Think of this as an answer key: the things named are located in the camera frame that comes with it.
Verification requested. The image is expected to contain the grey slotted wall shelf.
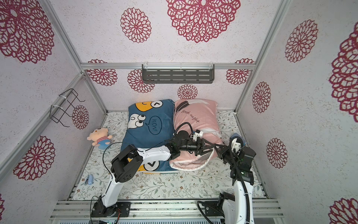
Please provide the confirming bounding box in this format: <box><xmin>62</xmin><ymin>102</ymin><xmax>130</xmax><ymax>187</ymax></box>
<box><xmin>142</xmin><ymin>64</ymin><xmax>215</xmax><ymax>84</ymax></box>

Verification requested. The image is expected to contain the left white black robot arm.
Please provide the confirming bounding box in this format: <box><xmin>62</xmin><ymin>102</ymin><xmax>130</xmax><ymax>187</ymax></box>
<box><xmin>90</xmin><ymin>131</ymin><xmax>227</xmax><ymax>217</ymax></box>

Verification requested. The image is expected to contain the blue grey small box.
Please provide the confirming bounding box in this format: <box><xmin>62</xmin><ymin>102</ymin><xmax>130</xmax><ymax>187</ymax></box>
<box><xmin>229</xmin><ymin>133</ymin><xmax>244</xmax><ymax>140</ymax></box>

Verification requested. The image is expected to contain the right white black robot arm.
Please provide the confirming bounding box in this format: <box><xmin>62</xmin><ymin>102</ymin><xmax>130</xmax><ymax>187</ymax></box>
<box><xmin>196</xmin><ymin>134</ymin><xmax>256</xmax><ymax>224</ymax></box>

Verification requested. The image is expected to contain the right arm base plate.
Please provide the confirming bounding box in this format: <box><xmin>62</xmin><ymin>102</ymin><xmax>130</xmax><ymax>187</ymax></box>
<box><xmin>200</xmin><ymin>201</ymin><xmax>224</xmax><ymax>217</ymax></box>

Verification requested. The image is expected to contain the pink good night pillow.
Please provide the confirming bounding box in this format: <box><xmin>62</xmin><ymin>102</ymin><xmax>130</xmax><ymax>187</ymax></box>
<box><xmin>169</xmin><ymin>99</ymin><xmax>223</xmax><ymax>171</ymax></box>

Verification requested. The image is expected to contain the blue cartoon pillow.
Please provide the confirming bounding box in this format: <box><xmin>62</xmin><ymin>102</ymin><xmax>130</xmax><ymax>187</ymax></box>
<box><xmin>120</xmin><ymin>99</ymin><xmax>180</xmax><ymax>174</ymax></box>

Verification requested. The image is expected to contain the black wire wall rack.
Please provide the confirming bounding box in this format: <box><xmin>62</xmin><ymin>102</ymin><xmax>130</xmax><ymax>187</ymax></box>
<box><xmin>48</xmin><ymin>88</ymin><xmax>85</xmax><ymax>128</ymax></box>

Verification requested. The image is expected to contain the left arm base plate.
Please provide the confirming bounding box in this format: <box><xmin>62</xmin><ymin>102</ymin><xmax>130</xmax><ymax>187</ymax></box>
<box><xmin>90</xmin><ymin>200</ymin><xmax>131</xmax><ymax>217</ymax></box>

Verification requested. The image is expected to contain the small blue clip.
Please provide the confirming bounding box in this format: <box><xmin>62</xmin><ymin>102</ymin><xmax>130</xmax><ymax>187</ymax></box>
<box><xmin>84</xmin><ymin>174</ymin><xmax>94</xmax><ymax>185</ymax></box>

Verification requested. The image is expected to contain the pink plush bear toy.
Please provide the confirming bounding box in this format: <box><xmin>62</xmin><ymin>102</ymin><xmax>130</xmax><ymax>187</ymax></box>
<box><xmin>87</xmin><ymin>127</ymin><xmax>113</xmax><ymax>150</ymax></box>

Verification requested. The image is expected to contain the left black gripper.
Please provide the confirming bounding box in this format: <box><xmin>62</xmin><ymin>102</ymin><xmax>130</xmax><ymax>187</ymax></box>
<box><xmin>180</xmin><ymin>137</ymin><xmax>216</xmax><ymax>157</ymax></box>

